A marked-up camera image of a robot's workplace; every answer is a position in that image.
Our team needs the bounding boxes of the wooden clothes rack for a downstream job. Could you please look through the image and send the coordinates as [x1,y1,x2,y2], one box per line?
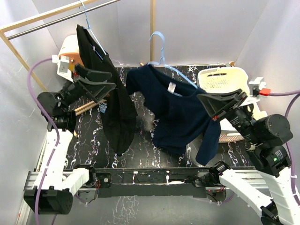
[0,0,235,117]

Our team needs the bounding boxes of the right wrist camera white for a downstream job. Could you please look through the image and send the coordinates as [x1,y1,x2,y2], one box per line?
[247,77,271,103]

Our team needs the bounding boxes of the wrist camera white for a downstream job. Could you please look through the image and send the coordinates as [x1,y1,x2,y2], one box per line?
[247,77,271,103]
[52,55,73,82]

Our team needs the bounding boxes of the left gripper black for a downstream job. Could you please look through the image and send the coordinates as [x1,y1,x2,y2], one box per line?
[59,64,116,110]

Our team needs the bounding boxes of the black graphic t shirt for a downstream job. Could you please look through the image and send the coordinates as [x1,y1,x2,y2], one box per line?
[76,25,137,156]

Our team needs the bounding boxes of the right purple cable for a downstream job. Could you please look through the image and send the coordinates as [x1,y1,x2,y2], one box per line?
[269,90,300,200]

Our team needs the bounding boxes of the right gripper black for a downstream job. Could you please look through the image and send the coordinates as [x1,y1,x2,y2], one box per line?
[195,88,260,143]

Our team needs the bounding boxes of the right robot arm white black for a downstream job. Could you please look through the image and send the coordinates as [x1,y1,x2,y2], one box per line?
[195,89,300,225]

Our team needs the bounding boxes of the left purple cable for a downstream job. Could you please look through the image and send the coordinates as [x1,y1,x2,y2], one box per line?
[27,58,61,225]

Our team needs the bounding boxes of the cream laundry basket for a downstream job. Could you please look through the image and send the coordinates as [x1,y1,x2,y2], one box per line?
[197,67,267,145]

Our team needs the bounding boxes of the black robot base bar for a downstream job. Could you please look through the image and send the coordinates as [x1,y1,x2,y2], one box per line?
[95,167,233,202]

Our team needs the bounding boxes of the light blue hanger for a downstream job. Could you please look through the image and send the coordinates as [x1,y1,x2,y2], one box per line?
[79,0,107,55]
[146,31,199,98]

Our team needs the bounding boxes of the navy blue t shirt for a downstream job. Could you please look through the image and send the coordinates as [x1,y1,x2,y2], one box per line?
[126,65,221,165]

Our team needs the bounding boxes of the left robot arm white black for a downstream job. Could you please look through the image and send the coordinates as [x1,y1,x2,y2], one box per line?
[23,64,116,215]

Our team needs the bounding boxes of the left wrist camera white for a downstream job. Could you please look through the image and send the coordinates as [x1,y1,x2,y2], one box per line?
[52,55,73,82]

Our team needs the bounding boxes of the purple cable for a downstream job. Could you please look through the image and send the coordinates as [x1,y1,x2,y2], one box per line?
[269,90,300,200]
[27,58,61,225]

